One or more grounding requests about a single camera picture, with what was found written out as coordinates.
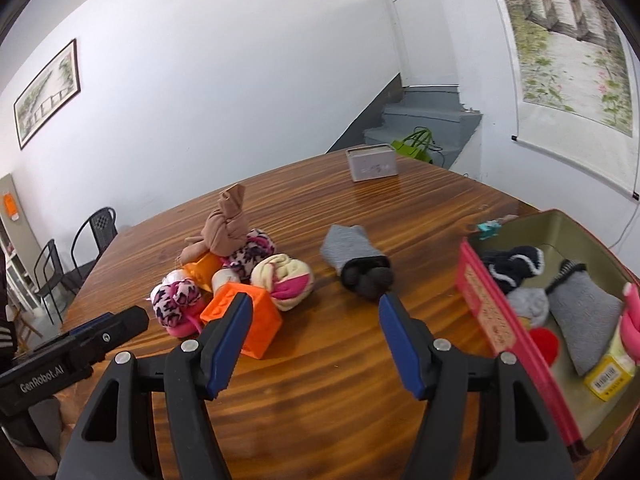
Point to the red storage box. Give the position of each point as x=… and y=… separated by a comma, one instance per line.
x=492, y=310

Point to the tan knotted sock bundle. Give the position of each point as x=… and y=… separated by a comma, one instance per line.
x=225, y=230

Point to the pink leopard sock bundle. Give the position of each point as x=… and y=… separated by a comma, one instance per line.
x=250, y=255
x=172, y=302

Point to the teal clip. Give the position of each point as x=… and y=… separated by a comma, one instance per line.
x=487, y=230

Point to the green bag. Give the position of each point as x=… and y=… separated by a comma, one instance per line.
x=412, y=146

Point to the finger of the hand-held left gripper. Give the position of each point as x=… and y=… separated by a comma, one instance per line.
x=92, y=324
x=130, y=325

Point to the grey staircase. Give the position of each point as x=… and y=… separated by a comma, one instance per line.
x=425, y=115

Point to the white cabinet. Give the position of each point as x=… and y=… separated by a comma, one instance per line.
x=20, y=255

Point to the orange toy block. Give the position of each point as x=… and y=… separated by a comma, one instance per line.
x=262, y=320

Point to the grey sock with black trim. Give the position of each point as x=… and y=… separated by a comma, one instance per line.
x=582, y=317

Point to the hanging wall scroll painting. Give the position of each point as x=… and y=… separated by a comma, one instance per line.
x=565, y=45

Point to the framed landscape painting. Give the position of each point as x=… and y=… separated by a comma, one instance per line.
x=47, y=95

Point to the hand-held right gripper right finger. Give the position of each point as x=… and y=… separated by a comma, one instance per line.
x=401, y=347

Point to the small yellow box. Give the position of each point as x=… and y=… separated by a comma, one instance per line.
x=610, y=375

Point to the black and white sock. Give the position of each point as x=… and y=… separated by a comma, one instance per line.
x=515, y=262

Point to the red round toy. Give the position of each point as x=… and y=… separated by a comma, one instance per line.
x=545, y=345

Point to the wooden desk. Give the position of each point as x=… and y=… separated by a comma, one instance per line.
x=320, y=400

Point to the pink plastic toy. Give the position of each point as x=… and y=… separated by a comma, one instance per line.
x=631, y=320

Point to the black metal chair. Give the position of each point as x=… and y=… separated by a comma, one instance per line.
x=95, y=235
x=55, y=275

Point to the light grey sock ball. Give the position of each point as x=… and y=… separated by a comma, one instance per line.
x=530, y=305

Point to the orange sign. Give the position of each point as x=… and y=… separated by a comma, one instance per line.
x=11, y=207

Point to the white tissue box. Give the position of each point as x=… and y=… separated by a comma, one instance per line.
x=372, y=164

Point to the white and pink sock bundle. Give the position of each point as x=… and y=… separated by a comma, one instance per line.
x=282, y=280

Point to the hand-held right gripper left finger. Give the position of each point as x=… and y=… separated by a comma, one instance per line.
x=229, y=347

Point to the grey and black sock roll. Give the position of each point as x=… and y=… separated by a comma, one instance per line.
x=350, y=252

